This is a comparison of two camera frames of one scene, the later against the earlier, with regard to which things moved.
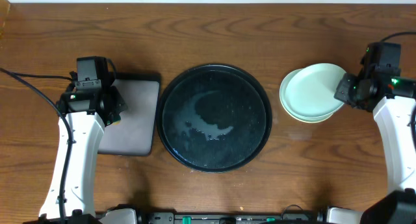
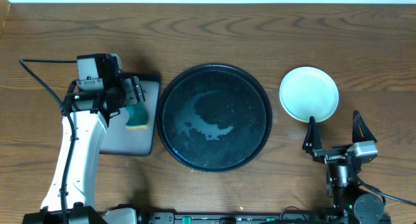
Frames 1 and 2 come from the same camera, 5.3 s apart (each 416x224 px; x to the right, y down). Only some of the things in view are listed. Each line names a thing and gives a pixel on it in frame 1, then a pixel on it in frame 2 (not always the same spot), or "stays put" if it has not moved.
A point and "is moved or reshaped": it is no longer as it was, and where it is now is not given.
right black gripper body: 349,91 -> 337,155
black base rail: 163,217 stays put
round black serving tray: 214,117 stays put
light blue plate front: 310,91 is moved or reshaped
